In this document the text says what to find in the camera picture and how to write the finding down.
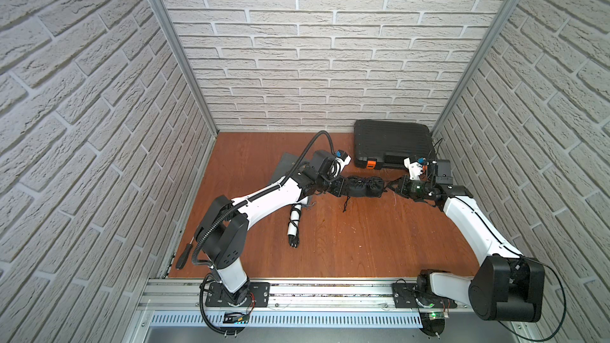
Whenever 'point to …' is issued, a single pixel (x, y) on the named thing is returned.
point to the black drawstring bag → (366, 187)
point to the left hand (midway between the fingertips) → (352, 182)
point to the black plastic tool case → (384, 144)
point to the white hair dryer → (294, 225)
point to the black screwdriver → (181, 260)
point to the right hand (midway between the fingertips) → (393, 184)
